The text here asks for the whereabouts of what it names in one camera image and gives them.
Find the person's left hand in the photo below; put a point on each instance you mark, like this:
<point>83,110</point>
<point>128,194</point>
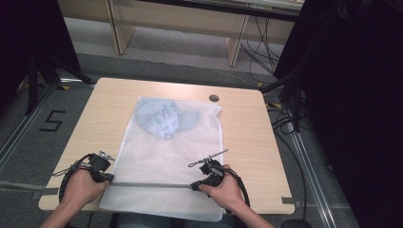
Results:
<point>80,190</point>

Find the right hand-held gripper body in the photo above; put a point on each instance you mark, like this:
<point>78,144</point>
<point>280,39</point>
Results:
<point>214,172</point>

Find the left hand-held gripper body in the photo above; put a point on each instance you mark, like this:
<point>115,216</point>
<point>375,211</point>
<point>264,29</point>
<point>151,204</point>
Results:
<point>100,166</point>

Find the person's right hand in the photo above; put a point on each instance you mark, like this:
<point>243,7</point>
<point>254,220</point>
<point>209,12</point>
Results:
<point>226,191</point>

